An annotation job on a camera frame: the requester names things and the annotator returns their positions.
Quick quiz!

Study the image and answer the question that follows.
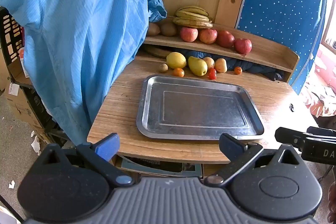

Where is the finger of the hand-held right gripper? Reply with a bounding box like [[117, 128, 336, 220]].
[[275, 127, 319, 152]]

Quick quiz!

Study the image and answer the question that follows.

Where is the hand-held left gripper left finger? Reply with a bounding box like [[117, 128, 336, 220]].
[[39, 133, 134, 187]]

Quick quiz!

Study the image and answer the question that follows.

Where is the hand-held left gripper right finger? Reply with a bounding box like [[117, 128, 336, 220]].
[[204, 133, 301, 187]]

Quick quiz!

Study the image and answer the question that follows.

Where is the metal tray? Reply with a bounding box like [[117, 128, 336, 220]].
[[136, 74, 264, 140]]

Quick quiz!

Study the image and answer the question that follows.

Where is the yellow-green pear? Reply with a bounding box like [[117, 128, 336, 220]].
[[188, 56, 208, 76]]

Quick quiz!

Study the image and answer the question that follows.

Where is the yellow lemon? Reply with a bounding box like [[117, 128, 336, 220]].
[[166, 52, 187, 69]]

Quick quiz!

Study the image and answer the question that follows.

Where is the pink patterned cloth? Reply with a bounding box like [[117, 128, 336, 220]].
[[302, 51, 336, 119]]

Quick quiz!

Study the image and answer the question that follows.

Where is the dark blue jacket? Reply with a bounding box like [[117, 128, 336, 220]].
[[184, 50, 284, 81]]

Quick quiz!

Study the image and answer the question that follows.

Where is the curved wooden shelf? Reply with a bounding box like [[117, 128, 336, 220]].
[[143, 23, 300, 83]]

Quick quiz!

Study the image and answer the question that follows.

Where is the cardboard box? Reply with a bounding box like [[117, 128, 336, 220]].
[[4, 56, 53, 140]]

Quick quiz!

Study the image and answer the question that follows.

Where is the red apple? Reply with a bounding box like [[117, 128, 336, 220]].
[[234, 38, 252, 55], [216, 30, 235, 48], [180, 27, 198, 42], [199, 29, 218, 44]]

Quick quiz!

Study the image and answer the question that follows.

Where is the light blue coat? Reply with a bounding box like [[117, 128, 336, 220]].
[[0, 0, 168, 144]]

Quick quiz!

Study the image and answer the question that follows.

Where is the large brown kiwi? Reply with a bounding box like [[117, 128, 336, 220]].
[[161, 22, 177, 37], [147, 23, 160, 36]]

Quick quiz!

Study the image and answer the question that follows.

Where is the blue white-dotted cloth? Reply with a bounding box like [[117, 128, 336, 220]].
[[235, 0, 328, 94]]

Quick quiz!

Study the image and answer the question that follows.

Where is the brown-spotted yellow banana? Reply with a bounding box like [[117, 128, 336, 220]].
[[172, 17, 214, 29]]

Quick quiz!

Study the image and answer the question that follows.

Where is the black plastic crate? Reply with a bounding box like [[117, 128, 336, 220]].
[[0, 7, 25, 67]]

